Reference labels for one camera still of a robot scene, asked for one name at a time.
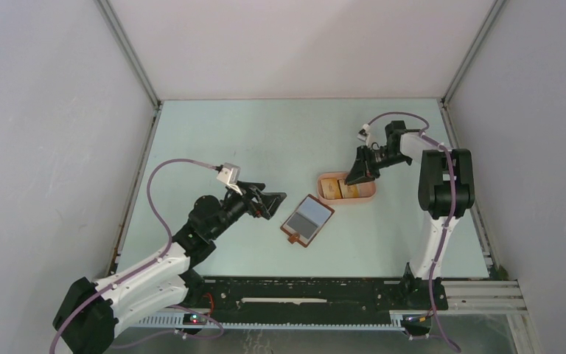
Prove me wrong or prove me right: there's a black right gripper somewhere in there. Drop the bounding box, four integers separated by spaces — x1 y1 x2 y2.
344 145 410 186

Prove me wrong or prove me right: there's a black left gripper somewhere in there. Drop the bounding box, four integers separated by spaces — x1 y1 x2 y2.
209 181 285 239

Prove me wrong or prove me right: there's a pink plastic tray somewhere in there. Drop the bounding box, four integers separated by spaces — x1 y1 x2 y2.
317 172 377 205

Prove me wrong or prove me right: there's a brown leather card holder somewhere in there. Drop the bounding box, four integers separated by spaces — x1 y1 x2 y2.
280 194 335 248

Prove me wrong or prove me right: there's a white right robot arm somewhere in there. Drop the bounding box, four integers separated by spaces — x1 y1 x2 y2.
345 121 475 308

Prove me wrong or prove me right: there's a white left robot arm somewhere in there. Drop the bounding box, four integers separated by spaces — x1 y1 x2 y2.
51 181 287 353

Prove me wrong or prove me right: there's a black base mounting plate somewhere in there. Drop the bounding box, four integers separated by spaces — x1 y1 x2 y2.
179 276 448 326

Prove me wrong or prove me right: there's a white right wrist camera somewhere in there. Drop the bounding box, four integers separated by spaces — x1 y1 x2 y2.
357 124 374 147

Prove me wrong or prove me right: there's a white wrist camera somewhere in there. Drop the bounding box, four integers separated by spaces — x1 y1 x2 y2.
357 124 374 147
215 163 243 195

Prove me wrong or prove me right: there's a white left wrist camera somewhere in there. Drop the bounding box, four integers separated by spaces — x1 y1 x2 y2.
215 163 243 195

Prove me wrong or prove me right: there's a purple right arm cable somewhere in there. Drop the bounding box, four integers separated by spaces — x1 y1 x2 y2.
366 111 462 353

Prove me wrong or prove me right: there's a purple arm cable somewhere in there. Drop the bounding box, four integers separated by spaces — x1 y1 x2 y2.
366 111 462 353
48 159 226 354

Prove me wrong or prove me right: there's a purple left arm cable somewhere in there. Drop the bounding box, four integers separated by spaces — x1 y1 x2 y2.
48 159 226 354

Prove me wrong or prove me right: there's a white cable duct strip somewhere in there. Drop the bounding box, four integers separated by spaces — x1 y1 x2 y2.
130 311 404 331

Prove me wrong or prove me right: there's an aluminium frame rail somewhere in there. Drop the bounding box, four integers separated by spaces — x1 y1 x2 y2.
83 278 528 315

